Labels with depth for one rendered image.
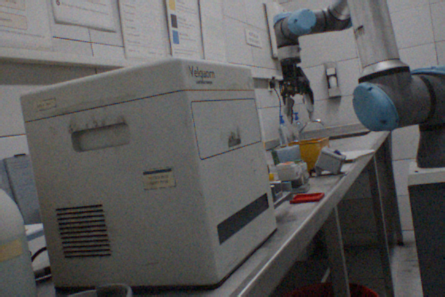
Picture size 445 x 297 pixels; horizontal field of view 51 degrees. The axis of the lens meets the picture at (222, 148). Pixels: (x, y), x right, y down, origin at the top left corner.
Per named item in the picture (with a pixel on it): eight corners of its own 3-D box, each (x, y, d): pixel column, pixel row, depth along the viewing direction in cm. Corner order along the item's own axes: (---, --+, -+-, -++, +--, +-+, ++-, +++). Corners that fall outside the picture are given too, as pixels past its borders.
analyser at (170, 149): (217, 290, 59) (176, 53, 58) (51, 291, 70) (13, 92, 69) (282, 225, 87) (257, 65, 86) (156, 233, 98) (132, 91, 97)
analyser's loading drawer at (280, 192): (264, 225, 82) (260, 195, 82) (230, 226, 85) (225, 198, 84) (293, 199, 101) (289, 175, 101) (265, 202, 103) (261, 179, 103)
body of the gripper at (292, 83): (280, 98, 155) (274, 62, 154) (288, 98, 162) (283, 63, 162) (302, 94, 151) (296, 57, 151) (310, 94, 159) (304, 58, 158)
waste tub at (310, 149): (323, 171, 152) (319, 140, 151) (284, 175, 158) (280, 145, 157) (333, 165, 164) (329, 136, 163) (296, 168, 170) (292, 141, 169)
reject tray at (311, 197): (319, 201, 104) (318, 198, 104) (289, 204, 107) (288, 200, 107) (324, 195, 111) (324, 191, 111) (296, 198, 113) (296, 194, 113)
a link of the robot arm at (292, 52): (281, 50, 162) (303, 45, 158) (283, 63, 162) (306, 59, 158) (273, 49, 155) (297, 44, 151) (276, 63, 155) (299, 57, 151)
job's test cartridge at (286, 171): (297, 187, 120) (293, 163, 119) (279, 189, 121) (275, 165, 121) (300, 184, 123) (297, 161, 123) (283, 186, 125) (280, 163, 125)
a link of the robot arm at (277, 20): (276, 11, 151) (268, 18, 159) (282, 45, 151) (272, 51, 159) (299, 9, 152) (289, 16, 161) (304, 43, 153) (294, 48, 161)
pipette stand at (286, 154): (298, 181, 139) (292, 148, 139) (276, 183, 143) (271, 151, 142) (308, 175, 148) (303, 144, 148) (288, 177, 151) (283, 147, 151)
